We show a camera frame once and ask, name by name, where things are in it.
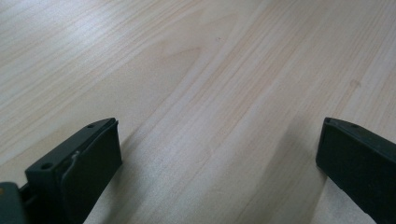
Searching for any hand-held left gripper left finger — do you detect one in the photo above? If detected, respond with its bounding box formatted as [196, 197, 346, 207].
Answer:
[24, 117, 123, 224]

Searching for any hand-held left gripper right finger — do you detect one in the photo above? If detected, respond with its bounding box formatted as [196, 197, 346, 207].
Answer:
[315, 117, 396, 224]

